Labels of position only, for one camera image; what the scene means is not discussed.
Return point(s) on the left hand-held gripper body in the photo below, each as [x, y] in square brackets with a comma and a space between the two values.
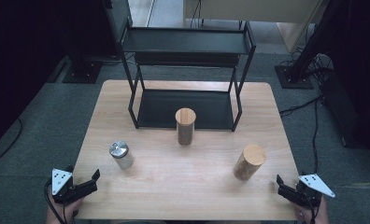
[80, 189]

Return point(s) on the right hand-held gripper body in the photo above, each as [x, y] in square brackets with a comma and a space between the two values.
[317, 185]

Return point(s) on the small jar with metal lid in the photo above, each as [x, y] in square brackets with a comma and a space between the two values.
[121, 155]

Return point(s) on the light wooden cylinder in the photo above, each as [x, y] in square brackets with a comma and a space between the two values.
[249, 163]

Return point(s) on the tall wooden cylinder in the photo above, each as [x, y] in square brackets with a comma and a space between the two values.
[185, 127]

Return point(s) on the black metal shelf rack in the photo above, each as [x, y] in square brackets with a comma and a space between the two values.
[186, 40]

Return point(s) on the person's right hand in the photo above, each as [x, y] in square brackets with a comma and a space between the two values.
[320, 214]

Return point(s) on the person's left hand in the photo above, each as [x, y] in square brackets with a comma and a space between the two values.
[60, 213]

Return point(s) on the black box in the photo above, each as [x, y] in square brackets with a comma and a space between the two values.
[345, 112]

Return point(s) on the black stand with square base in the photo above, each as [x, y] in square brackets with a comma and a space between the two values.
[82, 72]

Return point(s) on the black slanted stand with base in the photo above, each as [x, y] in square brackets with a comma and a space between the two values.
[293, 77]

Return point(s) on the black upright panel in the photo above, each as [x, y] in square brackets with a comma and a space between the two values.
[117, 18]

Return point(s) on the beige cabinet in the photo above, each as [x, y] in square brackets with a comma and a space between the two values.
[254, 9]

